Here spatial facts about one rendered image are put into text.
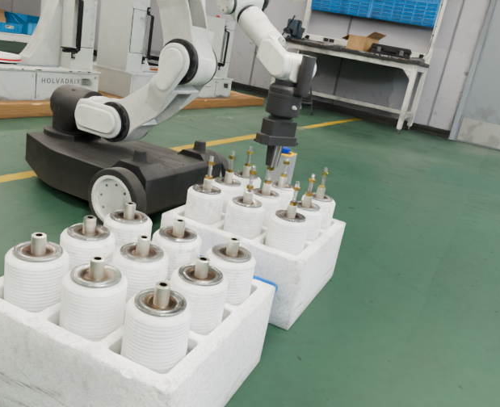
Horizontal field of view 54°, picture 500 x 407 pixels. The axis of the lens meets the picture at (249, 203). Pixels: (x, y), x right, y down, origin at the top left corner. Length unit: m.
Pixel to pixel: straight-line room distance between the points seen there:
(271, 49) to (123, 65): 2.70
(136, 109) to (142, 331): 1.16
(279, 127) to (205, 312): 0.61
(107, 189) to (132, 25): 2.42
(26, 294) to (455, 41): 5.76
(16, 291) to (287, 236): 0.60
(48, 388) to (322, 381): 0.54
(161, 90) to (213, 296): 0.97
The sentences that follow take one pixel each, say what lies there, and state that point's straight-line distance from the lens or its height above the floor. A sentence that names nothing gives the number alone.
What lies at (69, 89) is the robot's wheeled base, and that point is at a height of 0.35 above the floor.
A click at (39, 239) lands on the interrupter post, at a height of 0.28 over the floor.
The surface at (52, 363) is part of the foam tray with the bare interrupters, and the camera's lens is 0.81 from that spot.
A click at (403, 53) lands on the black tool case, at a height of 0.81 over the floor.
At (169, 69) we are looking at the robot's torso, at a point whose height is 0.51.
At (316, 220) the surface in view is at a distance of 1.29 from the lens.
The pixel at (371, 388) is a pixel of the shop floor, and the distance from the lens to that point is 1.13.
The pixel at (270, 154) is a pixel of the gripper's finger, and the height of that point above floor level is 0.36.
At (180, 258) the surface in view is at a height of 0.22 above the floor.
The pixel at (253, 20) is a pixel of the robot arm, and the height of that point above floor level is 0.68.
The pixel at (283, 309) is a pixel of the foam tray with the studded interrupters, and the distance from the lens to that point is 1.20.
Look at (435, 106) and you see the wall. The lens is 6.23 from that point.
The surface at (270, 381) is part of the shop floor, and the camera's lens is 1.05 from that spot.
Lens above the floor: 0.63
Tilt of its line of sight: 18 degrees down
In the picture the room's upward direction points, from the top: 11 degrees clockwise
